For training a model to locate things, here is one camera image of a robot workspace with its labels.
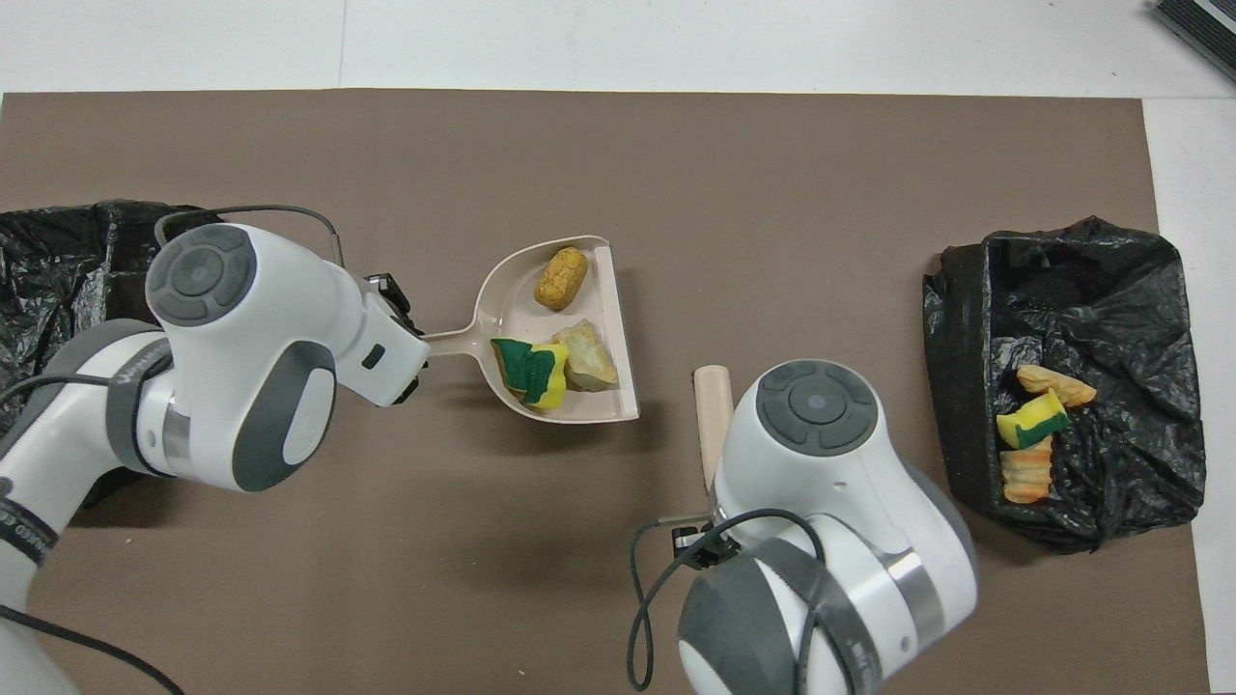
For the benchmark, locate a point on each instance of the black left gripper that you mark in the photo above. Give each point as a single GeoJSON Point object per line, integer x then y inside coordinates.
{"type": "Point", "coordinates": [383, 288]}

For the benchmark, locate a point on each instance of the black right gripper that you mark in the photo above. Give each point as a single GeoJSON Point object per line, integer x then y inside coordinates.
{"type": "Point", "coordinates": [700, 545]}

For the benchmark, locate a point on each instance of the beige plastic dustpan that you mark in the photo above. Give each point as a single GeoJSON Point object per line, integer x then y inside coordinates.
{"type": "Point", "coordinates": [512, 290]}

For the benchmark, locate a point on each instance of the yellow sponge with green pad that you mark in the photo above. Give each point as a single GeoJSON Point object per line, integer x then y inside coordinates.
{"type": "Point", "coordinates": [1033, 417]}
{"type": "Point", "coordinates": [531, 372]}

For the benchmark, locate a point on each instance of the beige brush black bristles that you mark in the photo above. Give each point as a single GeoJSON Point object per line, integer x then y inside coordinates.
{"type": "Point", "coordinates": [713, 415]}

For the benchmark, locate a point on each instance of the orange brown bread roll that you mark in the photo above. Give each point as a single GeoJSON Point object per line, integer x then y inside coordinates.
{"type": "Point", "coordinates": [561, 280]}

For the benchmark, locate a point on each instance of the pale bread chunk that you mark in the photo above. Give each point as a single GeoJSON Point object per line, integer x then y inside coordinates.
{"type": "Point", "coordinates": [587, 357]}

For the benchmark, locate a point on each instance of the crusty bread piece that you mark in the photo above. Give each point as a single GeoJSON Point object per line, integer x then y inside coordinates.
{"type": "Point", "coordinates": [1057, 384]}
{"type": "Point", "coordinates": [1025, 471]}

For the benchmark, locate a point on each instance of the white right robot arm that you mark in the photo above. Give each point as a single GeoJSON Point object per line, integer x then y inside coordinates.
{"type": "Point", "coordinates": [830, 483]}

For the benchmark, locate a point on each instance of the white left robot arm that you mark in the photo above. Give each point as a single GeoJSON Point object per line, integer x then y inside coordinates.
{"type": "Point", "coordinates": [270, 328]}

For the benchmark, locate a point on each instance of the bin with black bag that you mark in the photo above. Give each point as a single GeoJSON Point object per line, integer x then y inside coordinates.
{"type": "Point", "coordinates": [58, 261]}
{"type": "Point", "coordinates": [1110, 290]}

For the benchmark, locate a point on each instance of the brown table mat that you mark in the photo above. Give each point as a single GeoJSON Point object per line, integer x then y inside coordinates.
{"type": "Point", "coordinates": [579, 154]}

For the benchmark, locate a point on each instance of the black ribbed object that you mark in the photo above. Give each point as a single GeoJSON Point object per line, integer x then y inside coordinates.
{"type": "Point", "coordinates": [1202, 29]}

